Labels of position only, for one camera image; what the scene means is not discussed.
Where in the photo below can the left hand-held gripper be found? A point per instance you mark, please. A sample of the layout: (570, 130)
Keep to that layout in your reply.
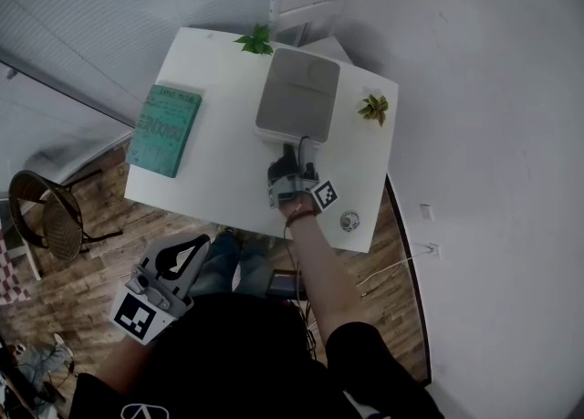
(137, 314)

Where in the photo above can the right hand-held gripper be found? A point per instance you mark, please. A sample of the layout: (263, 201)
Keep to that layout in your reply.
(325, 195)

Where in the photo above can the white lidded box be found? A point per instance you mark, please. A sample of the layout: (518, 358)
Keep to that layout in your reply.
(296, 97)

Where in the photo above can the person's left forearm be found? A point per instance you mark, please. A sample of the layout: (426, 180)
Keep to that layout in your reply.
(123, 362)

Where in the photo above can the person's right forearm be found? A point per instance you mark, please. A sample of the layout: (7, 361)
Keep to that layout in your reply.
(319, 271)

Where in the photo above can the blue jeans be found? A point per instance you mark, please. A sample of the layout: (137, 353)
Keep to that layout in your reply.
(232, 266)

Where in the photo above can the person's left shoe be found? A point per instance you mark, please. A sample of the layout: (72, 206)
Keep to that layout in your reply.
(224, 229)

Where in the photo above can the small round glass object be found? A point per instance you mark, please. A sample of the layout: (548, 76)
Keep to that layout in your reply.
(350, 221)

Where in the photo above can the small yellow-green succulent plant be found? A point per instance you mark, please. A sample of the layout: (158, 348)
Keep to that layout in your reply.
(374, 109)

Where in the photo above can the black floor device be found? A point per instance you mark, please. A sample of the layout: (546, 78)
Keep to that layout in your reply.
(283, 284)

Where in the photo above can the black printed t-shirt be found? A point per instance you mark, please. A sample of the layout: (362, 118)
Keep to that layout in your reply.
(237, 362)

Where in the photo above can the brown wicker chair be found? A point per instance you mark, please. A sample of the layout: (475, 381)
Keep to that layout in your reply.
(59, 225)

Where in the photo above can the green leafy plant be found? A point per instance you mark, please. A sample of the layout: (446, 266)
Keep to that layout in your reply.
(255, 40)

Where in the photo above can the green book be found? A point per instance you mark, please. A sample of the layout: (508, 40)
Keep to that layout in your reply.
(164, 129)

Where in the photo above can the red white checkered cloth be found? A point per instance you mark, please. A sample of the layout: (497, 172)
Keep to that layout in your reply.
(9, 271)

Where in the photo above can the white wall socket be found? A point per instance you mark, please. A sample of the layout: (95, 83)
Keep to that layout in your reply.
(426, 212)
(434, 250)

